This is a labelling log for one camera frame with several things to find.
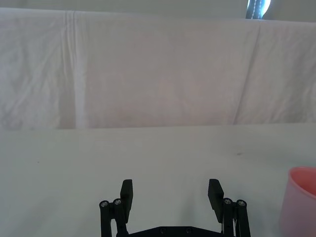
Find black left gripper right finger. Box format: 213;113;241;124
208;179;251;237

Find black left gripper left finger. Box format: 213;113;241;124
99;179;134;237

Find white table cloth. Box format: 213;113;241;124
0;125;316;237

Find pink plastic cup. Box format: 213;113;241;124
279;166;316;237

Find white draped sheet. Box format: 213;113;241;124
0;7;316;130

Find white curtain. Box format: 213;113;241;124
0;0;316;23

